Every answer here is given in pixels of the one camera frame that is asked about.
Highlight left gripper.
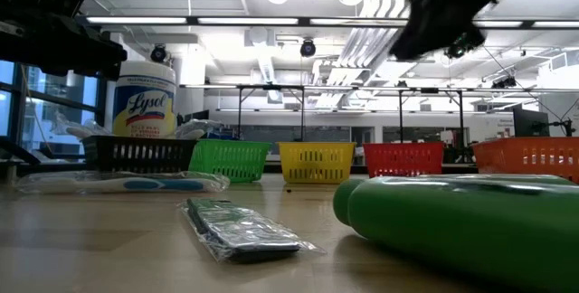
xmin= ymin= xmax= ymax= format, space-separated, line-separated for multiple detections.
xmin=0 ymin=12 xmax=128 ymax=81

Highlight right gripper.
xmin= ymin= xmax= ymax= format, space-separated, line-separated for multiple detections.
xmin=388 ymin=0 xmax=489 ymax=62

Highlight clear utensil packets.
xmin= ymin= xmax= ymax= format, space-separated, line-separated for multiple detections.
xmin=48 ymin=109 xmax=91 ymax=132
xmin=15 ymin=170 xmax=232 ymax=195

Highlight packaged toothbrushes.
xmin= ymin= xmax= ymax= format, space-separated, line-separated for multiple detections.
xmin=175 ymin=118 xmax=223 ymax=141

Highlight green travel bottle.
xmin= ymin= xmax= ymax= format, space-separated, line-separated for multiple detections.
xmin=418 ymin=173 xmax=576 ymax=186
xmin=333 ymin=175 xmax=579 ymax=293

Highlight bagged black comb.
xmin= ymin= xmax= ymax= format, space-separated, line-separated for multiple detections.
xmin=178 ymin=197 xmax=327 ymax=265

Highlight Lysol wipes canister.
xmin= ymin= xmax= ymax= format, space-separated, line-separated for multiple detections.
xmin=111 ymin=60 xmax=177 ymax=139

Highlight black plastic basket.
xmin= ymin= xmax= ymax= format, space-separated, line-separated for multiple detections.
xmin=81 ymin=134 xmax=199 ymax=173

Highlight pinkish red plastic basket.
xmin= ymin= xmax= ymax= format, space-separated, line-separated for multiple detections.
xmin=362 ymin=142 xmax=446 ymax=179

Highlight black computer monitor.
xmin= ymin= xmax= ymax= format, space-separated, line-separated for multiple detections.
xmin=512 ymin=107 xmax=551 ymax=139
xmin=183 ymin=109 xmax=211 ymax=125

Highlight yellow plastic basket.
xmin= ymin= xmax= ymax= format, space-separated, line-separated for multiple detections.
xmin=277 ymin=141 xmax=357 ymax=184

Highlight long ceiling light strip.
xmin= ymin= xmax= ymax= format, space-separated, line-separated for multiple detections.
xmin=85 ymin=15 xmax=579 ymax=30

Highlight orange plastic basket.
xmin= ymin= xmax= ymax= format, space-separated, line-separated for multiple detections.
xmin=471 ymin=137 xmax=579 ymax=184

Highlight green plastic basket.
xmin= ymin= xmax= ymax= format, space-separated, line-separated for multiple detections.
xmin=188 ymin=138 xmax=273 ymax=184

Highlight black metal frame stand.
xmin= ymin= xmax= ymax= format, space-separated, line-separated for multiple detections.
xmin=397 ymin=87 xmax=466 ymax=144
xmin=234 ymin=83 xmax=307 ymax=143

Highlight black ceiling-mounted camera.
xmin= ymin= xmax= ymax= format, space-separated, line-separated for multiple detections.
xmin=491 ymin=75 xmax=517 ymax=90
xmin=299 ymin=38 xmax=317 ymax=58
xmin=443 ymin=34 xmax=485 ymax=61
xmin=149 ymin=43 xmax=168 ymax=63

